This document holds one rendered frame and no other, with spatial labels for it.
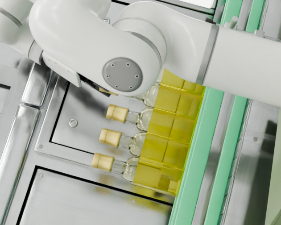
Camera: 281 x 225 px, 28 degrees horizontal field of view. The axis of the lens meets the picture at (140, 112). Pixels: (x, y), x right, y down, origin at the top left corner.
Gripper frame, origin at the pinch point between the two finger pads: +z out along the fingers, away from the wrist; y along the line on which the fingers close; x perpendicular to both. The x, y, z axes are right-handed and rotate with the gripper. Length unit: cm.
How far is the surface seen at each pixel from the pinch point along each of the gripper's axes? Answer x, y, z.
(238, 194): -8.8, 15.6, 36.3
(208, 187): -10.3, 13.5, 30.8
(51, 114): -10.4, -11.9, -9.5
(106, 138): -10.6, 1.4, 7.2
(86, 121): -7.2, -12.5, -1.2
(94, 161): -16.3, 1.5, 7.8
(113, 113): -4.9, 1.6, 5.5
